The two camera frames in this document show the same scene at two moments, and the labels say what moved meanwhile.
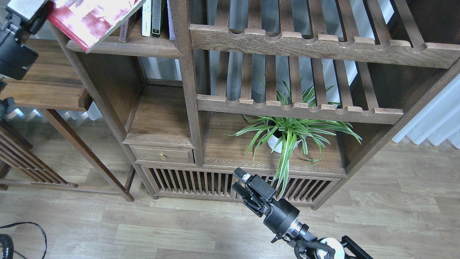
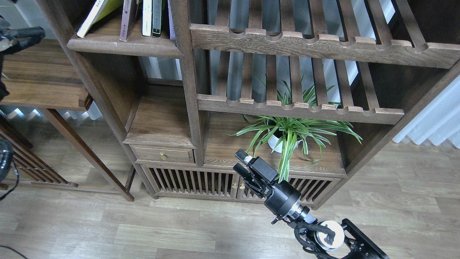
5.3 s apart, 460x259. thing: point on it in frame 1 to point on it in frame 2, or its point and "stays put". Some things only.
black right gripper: x=279 y=214 to x=280 y=195
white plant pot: x=272 y=141 stays put
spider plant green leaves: x=282 y=133 stays put
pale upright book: x=171 y=33 stays put
